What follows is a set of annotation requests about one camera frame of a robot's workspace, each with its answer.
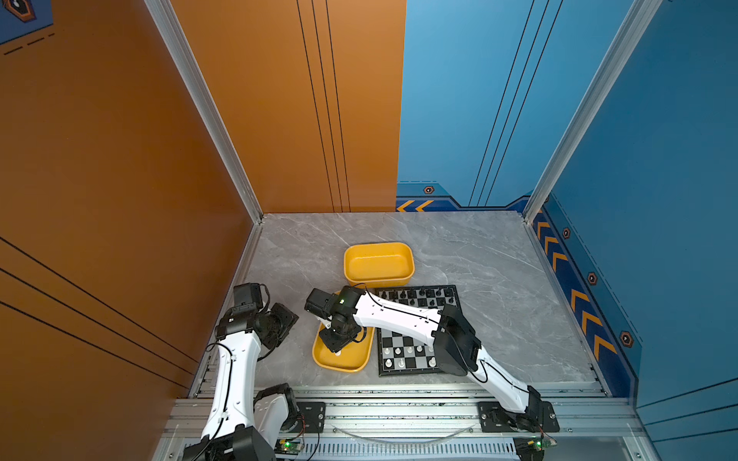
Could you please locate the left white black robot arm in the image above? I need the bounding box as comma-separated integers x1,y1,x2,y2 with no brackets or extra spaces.
183,282,300,460

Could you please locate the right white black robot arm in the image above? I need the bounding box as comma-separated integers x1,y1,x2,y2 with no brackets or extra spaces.
305,285,560,433

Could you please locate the yellow tray with white pieces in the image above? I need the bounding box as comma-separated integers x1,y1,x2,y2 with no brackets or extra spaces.
312,324,375,374

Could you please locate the yellow tray with black pieces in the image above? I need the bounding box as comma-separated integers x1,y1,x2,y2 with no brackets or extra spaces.
344,242,415,288

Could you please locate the black white chess board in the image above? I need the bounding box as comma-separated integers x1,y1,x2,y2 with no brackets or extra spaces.
373,284,461,378

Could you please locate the left green circuit board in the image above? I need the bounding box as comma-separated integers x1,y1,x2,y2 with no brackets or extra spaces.
274,438,306,460

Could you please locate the green circuit board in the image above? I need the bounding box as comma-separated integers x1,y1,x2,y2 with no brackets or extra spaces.
513,437,557,461
274,438,306,460

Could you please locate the right green circuit board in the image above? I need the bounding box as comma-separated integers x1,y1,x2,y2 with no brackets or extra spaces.
513,437,557,461

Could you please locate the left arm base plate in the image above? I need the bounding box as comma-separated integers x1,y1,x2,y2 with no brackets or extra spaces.
297,401,327,434

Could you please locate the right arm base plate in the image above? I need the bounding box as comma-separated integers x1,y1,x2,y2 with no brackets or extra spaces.
477,401,560,433

